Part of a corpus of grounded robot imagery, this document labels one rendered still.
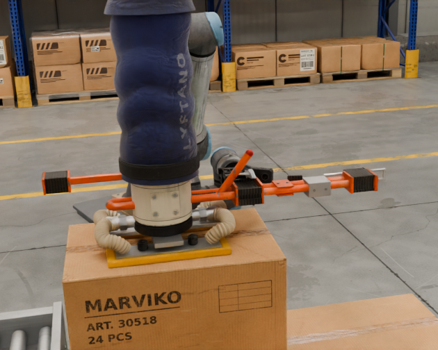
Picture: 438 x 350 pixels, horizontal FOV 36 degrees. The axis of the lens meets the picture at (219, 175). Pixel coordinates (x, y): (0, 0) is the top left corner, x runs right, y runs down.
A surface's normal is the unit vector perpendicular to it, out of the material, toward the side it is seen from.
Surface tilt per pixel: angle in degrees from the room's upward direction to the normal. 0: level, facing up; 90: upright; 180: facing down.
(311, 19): 90
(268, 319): 90
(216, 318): 90
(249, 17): 90
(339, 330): 0
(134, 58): 78
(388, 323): 0
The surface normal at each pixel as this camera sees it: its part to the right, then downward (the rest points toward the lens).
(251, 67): 0.20, 0.31
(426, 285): -0.04, -0.95
